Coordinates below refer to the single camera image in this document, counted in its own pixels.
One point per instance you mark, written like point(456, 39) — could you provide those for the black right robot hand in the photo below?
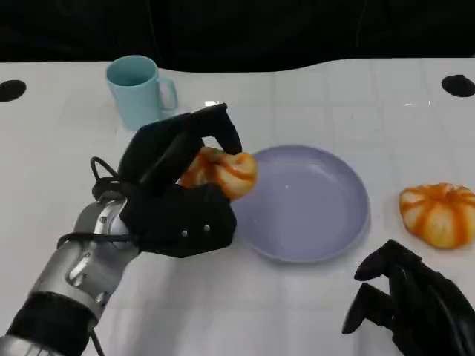
point(426, 308)

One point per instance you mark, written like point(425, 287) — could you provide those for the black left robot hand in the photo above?
point(178, 219)

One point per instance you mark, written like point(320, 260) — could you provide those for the orange white toy bread roll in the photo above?
point(434, 219)
point(234, 178)

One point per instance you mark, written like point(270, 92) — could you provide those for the pale green mug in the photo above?
point(133, 100)

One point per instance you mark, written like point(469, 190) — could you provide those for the lilac plate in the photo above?
point(308, 207)

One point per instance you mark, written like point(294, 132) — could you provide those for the black curtain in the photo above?
point(237, 29)

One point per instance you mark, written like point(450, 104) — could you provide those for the black round table grommet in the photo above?
point(458, 86)
point(11, 90)

